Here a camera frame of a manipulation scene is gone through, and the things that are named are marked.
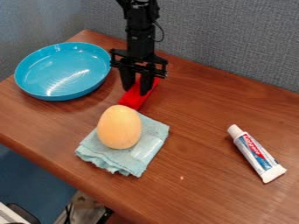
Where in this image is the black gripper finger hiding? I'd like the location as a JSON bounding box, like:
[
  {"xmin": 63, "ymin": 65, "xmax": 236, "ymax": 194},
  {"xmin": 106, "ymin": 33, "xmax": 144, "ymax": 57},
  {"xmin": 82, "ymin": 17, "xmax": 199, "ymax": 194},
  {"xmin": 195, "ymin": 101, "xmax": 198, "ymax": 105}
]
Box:
[
  {"xmin": 119, "ymin": 66, "xmax": 136, "ymax": 91},
  {"xmin": 140, "ymin": 71, "xmax": 155, "ymax": 95}
]

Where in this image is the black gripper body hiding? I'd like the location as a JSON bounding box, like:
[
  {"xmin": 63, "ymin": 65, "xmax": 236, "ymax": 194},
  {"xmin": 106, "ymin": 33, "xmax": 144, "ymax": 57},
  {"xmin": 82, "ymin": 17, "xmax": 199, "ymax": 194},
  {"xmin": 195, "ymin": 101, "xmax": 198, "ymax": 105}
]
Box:
[{"xmin": 110, "ymin": 25, "xmax": 168, "ymax": 78}]

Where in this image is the red rectangular block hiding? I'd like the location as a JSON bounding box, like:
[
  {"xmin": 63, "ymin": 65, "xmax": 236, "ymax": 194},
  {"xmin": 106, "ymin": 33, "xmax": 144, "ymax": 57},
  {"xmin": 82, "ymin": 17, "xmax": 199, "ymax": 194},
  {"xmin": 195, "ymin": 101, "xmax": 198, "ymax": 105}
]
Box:
[{"xmin": 118, "ymin": 78, "xmax": 160, "ymax": 110}]

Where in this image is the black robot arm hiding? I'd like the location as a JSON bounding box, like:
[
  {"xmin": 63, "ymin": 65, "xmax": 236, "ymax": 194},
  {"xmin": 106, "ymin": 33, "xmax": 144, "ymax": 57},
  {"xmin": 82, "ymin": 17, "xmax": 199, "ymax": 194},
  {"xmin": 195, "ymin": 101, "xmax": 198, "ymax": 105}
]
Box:
[{"xmin": 110, "ymin": 0, "xmax": 168, "ymax": 96}]

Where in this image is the blue plate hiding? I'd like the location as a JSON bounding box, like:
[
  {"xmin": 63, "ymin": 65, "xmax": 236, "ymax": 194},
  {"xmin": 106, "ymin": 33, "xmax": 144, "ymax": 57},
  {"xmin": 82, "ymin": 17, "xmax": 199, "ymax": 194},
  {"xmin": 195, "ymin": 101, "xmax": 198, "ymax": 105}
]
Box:
[{"xmin": 13, "ymin": 42, "xmax": 111, "ymax": 102}]

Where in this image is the orange egg-shaped sponge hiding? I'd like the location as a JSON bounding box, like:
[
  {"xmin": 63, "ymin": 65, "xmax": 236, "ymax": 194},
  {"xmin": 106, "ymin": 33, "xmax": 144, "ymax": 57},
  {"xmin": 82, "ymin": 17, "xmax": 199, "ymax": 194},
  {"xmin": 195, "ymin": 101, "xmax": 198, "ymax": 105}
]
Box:
[{"xmin": 98, "ymin": 105, "xmax": 143, "ymax": 150}]

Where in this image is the light blue folded cloth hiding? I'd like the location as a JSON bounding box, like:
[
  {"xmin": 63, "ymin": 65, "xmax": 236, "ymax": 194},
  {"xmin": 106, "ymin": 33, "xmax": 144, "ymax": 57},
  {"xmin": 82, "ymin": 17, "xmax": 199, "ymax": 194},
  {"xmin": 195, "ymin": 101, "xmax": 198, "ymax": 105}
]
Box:
[{"xmin": 75, "ymin": 114, "xmax": 170, "ymax": 178}]

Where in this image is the white toothpaste tube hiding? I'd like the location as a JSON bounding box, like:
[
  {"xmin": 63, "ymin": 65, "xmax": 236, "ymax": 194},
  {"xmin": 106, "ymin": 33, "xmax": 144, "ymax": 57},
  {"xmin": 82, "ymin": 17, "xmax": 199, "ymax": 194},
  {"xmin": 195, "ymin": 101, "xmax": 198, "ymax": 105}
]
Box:
[{"xmin": 228, "ymin": 124, "xmax": 287, "ymax": 184}]

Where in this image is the grey table leg base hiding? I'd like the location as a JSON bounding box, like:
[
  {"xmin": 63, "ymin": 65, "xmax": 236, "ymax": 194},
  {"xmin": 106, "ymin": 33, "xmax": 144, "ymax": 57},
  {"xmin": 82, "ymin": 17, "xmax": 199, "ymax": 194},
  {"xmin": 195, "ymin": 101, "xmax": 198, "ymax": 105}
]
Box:
[{"xmin": 53, "ymin": 192, "xmax": 114, "ymax": 224}]

